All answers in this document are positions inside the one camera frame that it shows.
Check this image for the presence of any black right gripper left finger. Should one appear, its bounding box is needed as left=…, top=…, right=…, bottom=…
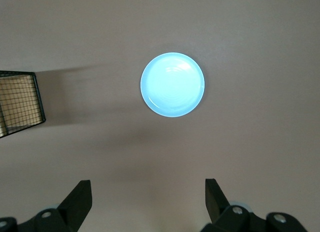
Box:
left=0, top=180, right=93, bottom=232

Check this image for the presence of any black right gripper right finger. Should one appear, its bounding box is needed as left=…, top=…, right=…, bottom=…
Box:
left=199, top=178, right=309, bottom=232

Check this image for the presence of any light blue round plate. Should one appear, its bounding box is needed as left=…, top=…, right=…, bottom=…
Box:
left=139, top=51, right=206, bottom=117

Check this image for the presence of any black wire mesh basket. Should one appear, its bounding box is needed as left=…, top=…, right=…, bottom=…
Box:
left=0, top=70, right=47, bottom=139

